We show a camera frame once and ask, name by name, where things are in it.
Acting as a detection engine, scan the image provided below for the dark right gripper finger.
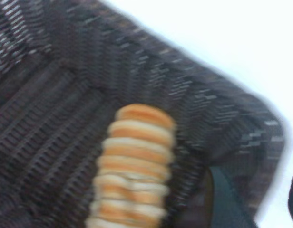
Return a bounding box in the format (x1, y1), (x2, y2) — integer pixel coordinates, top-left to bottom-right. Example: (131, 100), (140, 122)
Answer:
(208, 166), (259, 228)

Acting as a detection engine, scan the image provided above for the striped orange bread roll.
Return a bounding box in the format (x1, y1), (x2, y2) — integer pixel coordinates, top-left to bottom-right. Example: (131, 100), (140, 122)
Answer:
(84, 104), (177, 228)

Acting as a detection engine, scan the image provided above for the dark brown woven basket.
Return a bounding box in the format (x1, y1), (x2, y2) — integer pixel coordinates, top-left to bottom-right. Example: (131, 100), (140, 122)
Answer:
(0, 0), (291, 228)

